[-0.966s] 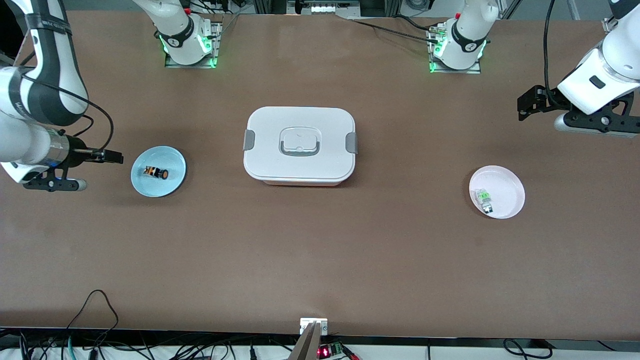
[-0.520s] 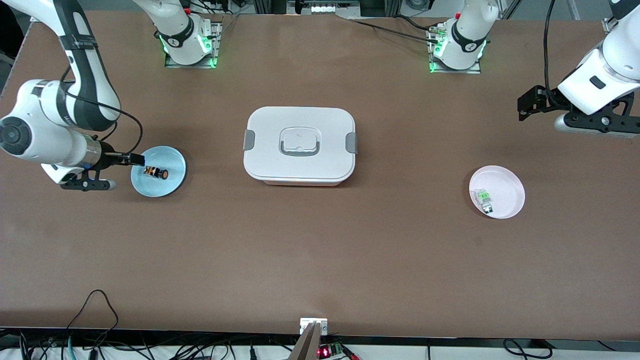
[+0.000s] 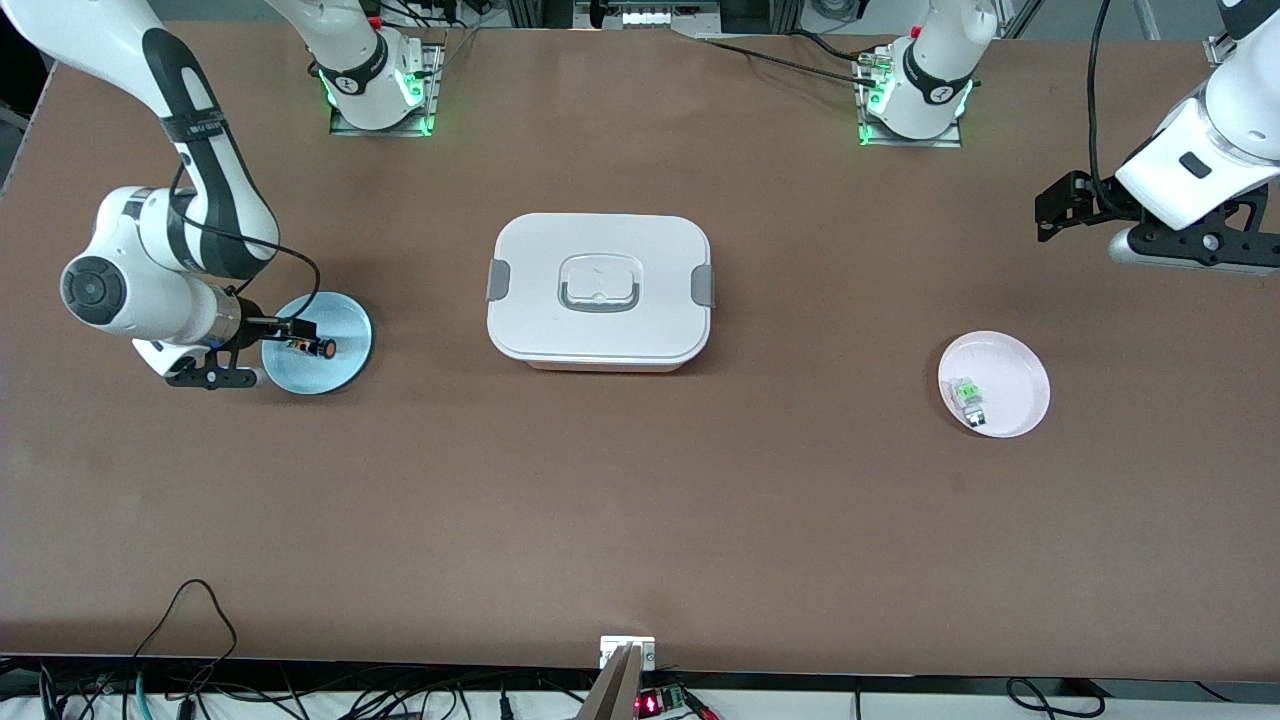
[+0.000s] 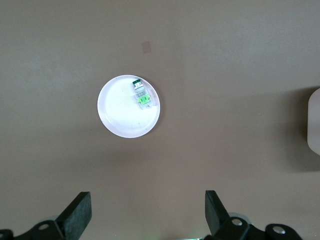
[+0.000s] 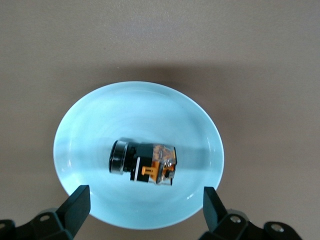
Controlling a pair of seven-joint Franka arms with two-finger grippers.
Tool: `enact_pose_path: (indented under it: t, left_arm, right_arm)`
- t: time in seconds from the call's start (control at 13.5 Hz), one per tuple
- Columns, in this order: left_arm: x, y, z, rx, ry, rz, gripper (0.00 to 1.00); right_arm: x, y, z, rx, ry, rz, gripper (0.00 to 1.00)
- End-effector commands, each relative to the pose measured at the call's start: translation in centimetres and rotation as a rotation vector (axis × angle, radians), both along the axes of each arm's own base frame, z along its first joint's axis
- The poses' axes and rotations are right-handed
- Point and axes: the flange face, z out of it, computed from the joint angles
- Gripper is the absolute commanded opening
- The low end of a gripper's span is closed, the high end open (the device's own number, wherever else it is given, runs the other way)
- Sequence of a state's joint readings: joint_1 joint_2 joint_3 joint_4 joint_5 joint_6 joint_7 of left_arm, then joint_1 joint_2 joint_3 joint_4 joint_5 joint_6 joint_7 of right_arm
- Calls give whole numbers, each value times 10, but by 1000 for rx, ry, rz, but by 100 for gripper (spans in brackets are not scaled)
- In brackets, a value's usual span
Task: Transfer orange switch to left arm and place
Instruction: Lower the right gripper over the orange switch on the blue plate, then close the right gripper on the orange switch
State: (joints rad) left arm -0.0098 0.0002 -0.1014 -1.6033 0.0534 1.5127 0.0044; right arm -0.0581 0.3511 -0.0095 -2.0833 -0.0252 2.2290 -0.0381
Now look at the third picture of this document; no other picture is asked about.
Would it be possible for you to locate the white lidded storage box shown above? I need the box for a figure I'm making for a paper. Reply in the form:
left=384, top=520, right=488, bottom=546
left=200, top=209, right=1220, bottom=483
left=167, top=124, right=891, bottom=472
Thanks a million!
left=486, top=212, right=717, bottom=374

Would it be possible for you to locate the light blue round plate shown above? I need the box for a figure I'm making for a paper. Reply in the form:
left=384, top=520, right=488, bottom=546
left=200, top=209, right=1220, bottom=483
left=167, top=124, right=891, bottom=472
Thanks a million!
left=261, top=291, right=374, bottom=396

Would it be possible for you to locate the pink round plate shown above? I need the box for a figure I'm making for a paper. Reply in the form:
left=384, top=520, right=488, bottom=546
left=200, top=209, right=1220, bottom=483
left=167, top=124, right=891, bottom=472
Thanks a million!
left=937, top=330, right=1052, bottom=439

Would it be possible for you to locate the silver lit electronics unit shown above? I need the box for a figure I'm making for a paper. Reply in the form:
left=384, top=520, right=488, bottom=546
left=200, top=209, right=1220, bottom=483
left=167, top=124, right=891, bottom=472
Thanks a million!
left=573, top=0, right=723, bottom=31

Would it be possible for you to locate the grey aluminium bar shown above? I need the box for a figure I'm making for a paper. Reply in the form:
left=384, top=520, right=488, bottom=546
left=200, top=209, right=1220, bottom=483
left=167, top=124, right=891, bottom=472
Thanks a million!
left=577, top=645, right=646, bottom=720

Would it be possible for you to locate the circuit board with red display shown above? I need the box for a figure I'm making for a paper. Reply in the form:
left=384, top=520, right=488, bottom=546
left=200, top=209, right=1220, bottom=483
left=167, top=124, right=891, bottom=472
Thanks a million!
left=635, top=684, right=693, bottom=717

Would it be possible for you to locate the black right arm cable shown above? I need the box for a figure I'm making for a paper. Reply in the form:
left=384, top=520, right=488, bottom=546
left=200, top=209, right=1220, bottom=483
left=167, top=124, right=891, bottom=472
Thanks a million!
left=170, top=160, right=323, bottom=326

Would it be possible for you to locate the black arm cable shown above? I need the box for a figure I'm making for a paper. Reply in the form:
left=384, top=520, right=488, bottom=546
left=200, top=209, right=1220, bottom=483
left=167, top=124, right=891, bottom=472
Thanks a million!
left=170, top=160, right=323, bottom=326
left=1087, top=0, right=1121, bottom=216

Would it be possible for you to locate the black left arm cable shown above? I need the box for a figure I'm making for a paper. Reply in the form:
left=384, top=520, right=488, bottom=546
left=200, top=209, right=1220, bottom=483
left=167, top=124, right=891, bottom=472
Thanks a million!
left=1087, top=0, right=1121, bottom=216

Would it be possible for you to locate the left arm silver base plate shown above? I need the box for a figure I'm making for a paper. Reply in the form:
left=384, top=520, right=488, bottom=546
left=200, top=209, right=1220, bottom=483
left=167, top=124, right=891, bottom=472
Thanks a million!
left=855, top=45, right=964, bottom=149

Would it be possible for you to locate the green and silver switch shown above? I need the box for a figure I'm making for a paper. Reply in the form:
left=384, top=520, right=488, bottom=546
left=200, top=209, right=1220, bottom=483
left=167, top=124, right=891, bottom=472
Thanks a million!
left=950, top=377, right=989, bottom=428

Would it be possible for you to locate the right arm silver base plate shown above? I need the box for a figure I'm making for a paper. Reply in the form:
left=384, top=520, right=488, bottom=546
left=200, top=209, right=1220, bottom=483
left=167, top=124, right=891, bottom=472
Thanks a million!
left=329, top=30, right=446, bottom=138

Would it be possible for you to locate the thin black looped cable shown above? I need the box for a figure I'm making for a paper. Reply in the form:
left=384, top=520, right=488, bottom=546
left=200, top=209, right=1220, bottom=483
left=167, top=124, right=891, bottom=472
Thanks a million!
left=130, top=578, right=241, bottom=691

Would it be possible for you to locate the black cable on table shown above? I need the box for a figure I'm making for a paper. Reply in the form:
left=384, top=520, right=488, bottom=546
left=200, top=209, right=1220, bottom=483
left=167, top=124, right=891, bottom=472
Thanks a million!
left=700, top=38, right=883, bottom=89

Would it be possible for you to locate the small white mounting bracket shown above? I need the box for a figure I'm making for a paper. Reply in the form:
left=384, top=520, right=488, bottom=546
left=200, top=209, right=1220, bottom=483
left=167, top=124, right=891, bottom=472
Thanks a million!
left=600, top=636, right=657, bottom=672

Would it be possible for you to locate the black coiled cable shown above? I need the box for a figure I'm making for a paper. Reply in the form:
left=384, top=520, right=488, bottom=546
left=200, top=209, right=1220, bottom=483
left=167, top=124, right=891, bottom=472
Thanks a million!
left=1005, top=677, right=1106, bottom=719

